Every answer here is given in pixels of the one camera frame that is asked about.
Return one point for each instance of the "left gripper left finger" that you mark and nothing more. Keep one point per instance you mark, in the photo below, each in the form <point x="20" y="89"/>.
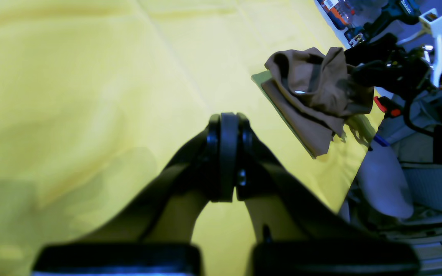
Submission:
<point x="152" y="235"/>

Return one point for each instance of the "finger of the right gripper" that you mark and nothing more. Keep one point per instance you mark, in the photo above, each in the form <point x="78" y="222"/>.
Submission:
<point x="369" y="74"/>
<point x="378" y="50"/>

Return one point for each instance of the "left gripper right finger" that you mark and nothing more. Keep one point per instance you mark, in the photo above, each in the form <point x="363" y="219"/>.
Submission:
<point x="296" y="234"/>

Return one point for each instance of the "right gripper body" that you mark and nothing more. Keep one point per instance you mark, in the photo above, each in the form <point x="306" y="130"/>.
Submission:
<point x="403" y="72"/>

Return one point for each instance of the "brown T-shirt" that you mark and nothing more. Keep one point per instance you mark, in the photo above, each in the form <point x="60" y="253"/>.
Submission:
<point x="316" y="94"/>

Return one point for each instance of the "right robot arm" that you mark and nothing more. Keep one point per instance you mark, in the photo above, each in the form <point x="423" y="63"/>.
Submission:
<point x="435" y="57"/>

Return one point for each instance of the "blue and red clamp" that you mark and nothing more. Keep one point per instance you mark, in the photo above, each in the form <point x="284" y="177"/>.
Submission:
<point x="392" y="121"/>

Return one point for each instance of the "yellow table cloth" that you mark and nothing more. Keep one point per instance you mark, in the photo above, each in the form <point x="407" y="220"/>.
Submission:
<point x="97" y="95"/>

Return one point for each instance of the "teal cordless drill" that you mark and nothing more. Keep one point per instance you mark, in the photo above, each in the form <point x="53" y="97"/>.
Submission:
<point x="406" y="11"/>

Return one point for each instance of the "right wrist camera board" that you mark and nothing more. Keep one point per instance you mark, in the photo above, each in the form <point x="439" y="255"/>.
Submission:
<point x="431" y="23"/>

